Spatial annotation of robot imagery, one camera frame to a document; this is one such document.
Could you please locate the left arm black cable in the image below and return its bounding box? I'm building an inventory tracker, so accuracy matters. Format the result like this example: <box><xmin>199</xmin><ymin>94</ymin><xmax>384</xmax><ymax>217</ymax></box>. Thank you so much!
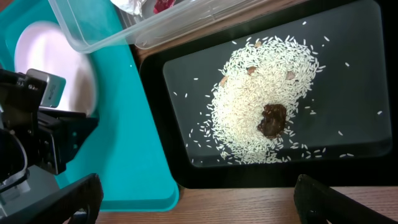
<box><xmin>0</xmin><ymin>129</ymin><xmax>30</xmax><ymax>194</ymax></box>

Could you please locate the clear plastic bin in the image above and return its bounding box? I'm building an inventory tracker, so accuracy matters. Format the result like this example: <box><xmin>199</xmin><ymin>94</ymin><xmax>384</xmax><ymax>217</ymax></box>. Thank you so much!
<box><xmin>49</xmin><ymin>0</ymin><xmax>263</xmax><ymax>54</ymax></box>

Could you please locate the brown food scrap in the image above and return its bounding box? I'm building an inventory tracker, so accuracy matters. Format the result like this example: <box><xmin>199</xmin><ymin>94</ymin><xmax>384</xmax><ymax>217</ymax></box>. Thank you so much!
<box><xmin>257</xmin><ymin>104</ymin><xmax>287</xmax><ymax>139</ymax></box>

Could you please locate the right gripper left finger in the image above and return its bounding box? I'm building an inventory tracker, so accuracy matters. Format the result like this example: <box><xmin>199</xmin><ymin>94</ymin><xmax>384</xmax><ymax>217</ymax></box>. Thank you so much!
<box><xmin>1</xmin><ymin>174</ymin><xmax>103</xmax><ymax>224</ymax></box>

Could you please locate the pile of white rice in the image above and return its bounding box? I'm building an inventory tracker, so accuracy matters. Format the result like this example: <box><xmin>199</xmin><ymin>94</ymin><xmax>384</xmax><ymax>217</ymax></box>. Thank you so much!
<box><xmin>172</xmin><ymin>21</ymin><xmax>383</xmax><ymax>166</ymax></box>

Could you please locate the grey plastic dish rack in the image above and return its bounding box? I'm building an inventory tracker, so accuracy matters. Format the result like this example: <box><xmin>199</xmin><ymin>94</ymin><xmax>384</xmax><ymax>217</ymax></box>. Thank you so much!
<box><xmin>1</xmin><ymin>166</ymin><xmax>60</xmax><ymax>218</ymax></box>

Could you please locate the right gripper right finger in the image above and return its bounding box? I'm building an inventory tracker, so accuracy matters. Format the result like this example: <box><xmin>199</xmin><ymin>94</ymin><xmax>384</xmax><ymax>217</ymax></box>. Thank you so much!
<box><xmin>294</xmin><ymin>174</ymin><xmax>397</xmax><ymax>224</ymax></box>

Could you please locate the black rectangular tray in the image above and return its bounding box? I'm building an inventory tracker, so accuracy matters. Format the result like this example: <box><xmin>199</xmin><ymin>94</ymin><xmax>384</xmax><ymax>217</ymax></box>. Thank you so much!
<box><xmin>139</xmin><ymin>0</ymin><xmax>397</xmax><ymax>189</ymax></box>

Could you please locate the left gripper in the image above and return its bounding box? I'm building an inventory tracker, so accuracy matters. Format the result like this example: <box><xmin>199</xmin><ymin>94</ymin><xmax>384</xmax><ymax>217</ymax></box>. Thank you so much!
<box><xmin>1</xmin><ymin>69</ymin><xmax>99</xmax><ymax>181</ymax></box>

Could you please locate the white tissue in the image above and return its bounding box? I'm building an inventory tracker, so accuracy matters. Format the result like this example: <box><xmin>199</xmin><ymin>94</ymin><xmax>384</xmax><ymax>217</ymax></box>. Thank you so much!
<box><xmin>110</xmin><ymin>0</ymin><xmax>146</xmax><ymax>16</ymax></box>

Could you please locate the red snack wrapper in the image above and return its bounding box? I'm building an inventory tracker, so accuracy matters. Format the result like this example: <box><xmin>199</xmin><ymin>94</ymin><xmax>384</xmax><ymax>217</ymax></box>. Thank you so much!
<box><xmin>154</xmin><ymin>0</ymin><xmax>176</xmax><ymax>14</ymax></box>

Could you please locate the teal plastic tray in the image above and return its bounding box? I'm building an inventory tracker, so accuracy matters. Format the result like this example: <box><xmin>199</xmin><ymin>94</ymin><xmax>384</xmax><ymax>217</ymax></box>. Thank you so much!
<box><xmin>0</xmin><ymin>0</ymin><xmax>180</xmax><ymax>213</ymax></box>

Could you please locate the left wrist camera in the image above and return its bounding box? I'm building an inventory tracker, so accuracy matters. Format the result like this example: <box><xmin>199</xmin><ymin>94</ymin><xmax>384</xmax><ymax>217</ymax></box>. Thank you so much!
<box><xmin>27</xmin><ymin>68</ymin><xmax>66</xmax><ymax>108</ymax></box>

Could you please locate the large white plate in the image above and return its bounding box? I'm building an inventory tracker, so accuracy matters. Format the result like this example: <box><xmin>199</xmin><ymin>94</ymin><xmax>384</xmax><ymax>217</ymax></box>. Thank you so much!
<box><xmin>14</xmin><ymin>21</ymin><xmax>98</xmax><ymax>116</ymax></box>

